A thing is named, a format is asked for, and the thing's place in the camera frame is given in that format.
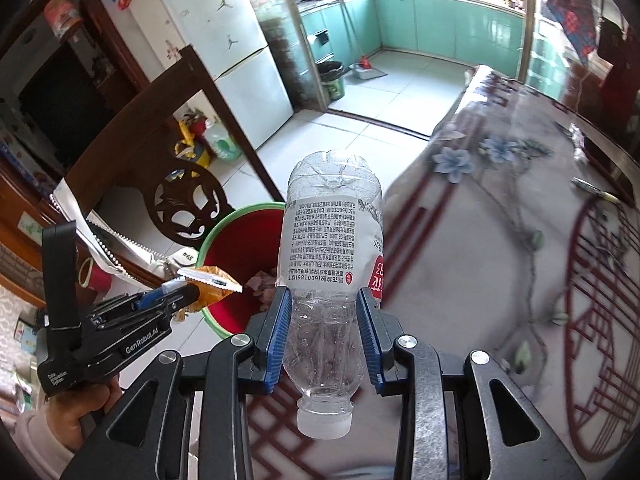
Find white refrigerator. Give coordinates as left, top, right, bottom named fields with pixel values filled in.
left=127, top=0, right=296, bottom=151

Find teal kitchen cabinets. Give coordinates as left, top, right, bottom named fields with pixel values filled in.
left=299, top=0, right=526, bottom=68

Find clear plastic wrapper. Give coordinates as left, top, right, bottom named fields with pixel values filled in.
left=555, top=120, right=588, bottom=163

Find green plastic jug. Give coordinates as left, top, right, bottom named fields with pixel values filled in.
left=205, top=117, right=243, bottom=162

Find black television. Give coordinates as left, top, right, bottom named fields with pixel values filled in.
left=17, top=50, right=121, bottom=181

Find dark wooden cabinet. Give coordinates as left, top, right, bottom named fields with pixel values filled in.
left=0, top=0, right=151, bottom=311

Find plaid hanging cloth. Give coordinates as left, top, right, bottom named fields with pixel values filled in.
left=545, top=0, right=601, bottom=66

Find person's left hand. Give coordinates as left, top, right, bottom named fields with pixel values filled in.
left=42, top=376, right=124, bottom=453

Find clear plastic bottle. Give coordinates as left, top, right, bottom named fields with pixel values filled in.
left=276, top=149, right=385, bottom=442

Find white beaded cloth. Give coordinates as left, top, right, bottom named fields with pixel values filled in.
left=52, top=177, right=171, bottom=281

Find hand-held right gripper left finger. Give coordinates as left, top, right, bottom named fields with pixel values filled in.
left=60, top=285, right=293, bottom=480

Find red cup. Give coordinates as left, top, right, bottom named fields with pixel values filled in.
left=77, top=257, right=121, bottom=291

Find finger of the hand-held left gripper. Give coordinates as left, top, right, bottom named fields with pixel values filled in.
left=131, top=280, right=193, bottom=311
left=145, top=287, right=201, bottom=323

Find red broom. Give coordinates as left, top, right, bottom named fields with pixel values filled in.
left=336, top=0, right=373, bottom=70

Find orange snack wrapper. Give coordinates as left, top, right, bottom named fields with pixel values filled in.
left=172, top=266, right=244, bottom=323

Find pinkish crumpled scraps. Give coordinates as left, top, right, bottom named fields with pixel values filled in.
left=248, top=269, right=279, bottom=311

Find yellow toy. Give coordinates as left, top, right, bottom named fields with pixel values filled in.
left=172, top=112, right=213, bottom=168

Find pen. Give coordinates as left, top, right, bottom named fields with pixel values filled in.
left=571, top=177, right=621, bottom=204

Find grey dustpan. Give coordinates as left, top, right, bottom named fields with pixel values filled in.
left=348, top=62, right=388, bottom=82

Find green plastic bucket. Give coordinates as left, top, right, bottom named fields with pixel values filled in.
left=316, top=60, right=347, bottom=102

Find dark hanging garment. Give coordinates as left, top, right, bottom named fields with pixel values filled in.
left=597, top=17, right=640, bottom=111

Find dark wooden chair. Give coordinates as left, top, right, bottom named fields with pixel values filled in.
left=65, top=45, right=286, bottom=281

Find red bin with green rim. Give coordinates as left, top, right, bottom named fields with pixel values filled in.
left=196, top=202, right=288, bottom=338

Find person's left forearm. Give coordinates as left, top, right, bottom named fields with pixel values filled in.
left=10, top=407, right=76, bottom=480

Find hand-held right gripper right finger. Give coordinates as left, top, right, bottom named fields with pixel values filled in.
left=356, top=287, right=586, bottom=480

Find red orange packet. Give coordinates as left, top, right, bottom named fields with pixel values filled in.
left=44, top=0, right=83, bottom=41

